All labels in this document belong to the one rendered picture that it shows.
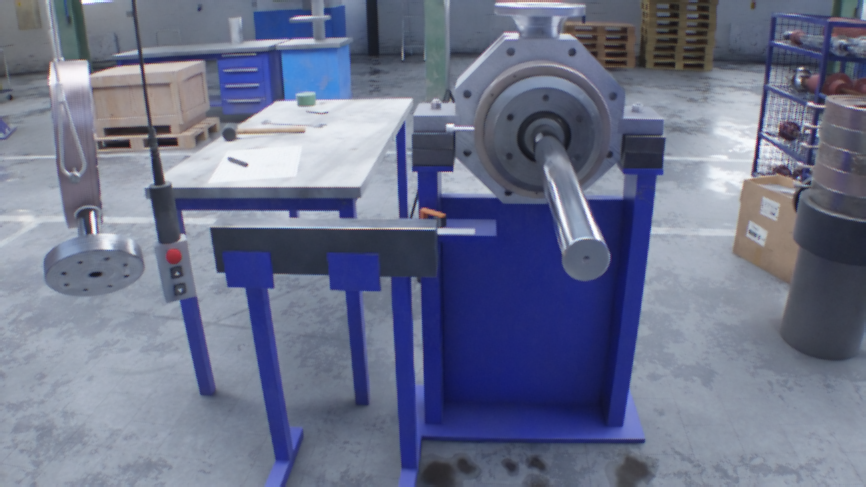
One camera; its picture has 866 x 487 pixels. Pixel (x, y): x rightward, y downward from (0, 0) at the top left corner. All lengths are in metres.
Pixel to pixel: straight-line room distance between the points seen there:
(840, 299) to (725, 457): 0.93
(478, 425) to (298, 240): 0.98
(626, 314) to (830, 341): 1.20
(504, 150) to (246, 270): 0.77
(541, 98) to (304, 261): 0.76
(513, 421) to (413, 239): 0.92
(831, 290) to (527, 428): 1.41
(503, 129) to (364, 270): 0.52
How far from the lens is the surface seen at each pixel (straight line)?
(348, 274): 1.73
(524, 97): 1.68
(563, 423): 2.35
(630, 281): 2.06
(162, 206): 1.27
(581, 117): 1.71
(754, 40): 14.22
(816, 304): 2.97
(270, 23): 12.56
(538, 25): 1.84
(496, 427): 2.31
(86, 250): 1.30
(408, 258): 1.70
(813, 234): 2.86
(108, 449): 2.52
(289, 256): 1.77
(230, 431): 2.44
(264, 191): 2.11
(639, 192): 1.95
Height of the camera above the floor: 1.49
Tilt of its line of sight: 23 degrees down
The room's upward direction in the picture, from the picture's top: 1 degrees counter-clockwise
